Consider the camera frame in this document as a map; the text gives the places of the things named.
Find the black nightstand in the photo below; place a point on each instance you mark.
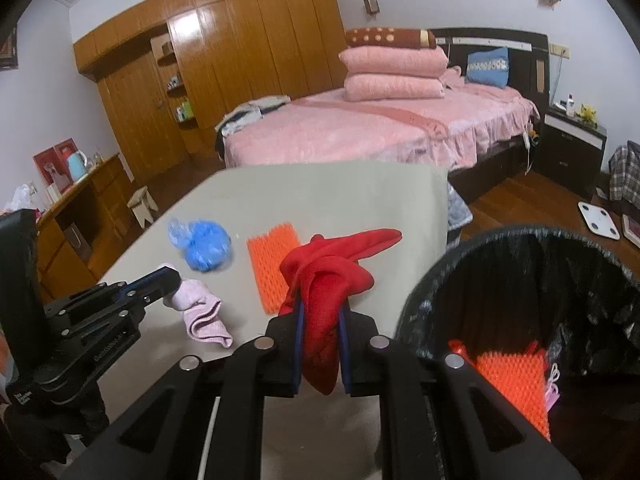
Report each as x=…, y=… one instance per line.
x=570, y=152

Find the light blue kettle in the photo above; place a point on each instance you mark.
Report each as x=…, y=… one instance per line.
x=77, y=167

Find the patterned hanging cloth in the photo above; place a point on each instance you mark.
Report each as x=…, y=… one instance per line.
x=457, y=210

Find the dark headboard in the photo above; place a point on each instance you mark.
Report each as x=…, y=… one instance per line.
x=530, y=45

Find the white bottle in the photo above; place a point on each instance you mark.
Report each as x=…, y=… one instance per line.
x=570, y=106

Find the red cloth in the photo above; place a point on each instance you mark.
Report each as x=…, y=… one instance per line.
x=325, y=285

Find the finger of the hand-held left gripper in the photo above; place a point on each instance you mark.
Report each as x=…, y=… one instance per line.
x=150, y=277
x=162, y=287

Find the bed with pink cover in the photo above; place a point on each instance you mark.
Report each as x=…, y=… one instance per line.
x=360, y=125

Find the white bathroom scale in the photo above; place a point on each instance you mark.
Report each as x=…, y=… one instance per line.
x=599, y=220

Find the pink scrub cloth white loop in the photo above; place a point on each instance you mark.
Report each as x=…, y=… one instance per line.
x=552, y=395

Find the blue pillow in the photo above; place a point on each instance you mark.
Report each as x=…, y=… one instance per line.
x=487, y=67

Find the black trash bin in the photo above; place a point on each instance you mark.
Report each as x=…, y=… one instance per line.
x=550, y=285

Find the pile of clothes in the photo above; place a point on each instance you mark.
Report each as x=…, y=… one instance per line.
x=250, y=112

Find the small white stool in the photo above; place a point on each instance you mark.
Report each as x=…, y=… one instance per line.
x=142, y=205

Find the yellow toy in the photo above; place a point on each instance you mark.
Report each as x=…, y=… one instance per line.
x=589, y=115

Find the brown dotted pillow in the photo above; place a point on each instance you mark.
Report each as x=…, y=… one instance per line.
x=387, y=36

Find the small brown wall lamp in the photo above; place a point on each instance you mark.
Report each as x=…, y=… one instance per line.
x=371, y=4

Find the red box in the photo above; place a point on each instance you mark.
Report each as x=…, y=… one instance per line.
x=50, y=165

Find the pink folded quilt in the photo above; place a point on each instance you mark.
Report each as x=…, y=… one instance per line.
x=392, y=87
x=392, y=60

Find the orange foam net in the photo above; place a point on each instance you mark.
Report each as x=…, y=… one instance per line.
x=270, y=265
x=505, y=390

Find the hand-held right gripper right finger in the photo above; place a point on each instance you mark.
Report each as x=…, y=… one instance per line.
x=345, y=355

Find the light pink cloth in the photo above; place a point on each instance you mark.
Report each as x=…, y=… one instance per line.
x=205, y=317

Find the wooden wardrobe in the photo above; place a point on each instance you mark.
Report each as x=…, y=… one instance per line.
x=240, y=45

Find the blue plastic bag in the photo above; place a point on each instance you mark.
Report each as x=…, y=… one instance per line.
x=205, y=245

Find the wooden desk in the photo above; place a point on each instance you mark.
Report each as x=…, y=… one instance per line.
x=100, y=195

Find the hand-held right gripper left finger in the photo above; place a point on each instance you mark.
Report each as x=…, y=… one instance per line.
x=299, y=350

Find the wall socket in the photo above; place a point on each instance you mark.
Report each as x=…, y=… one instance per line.
x=559, y=51

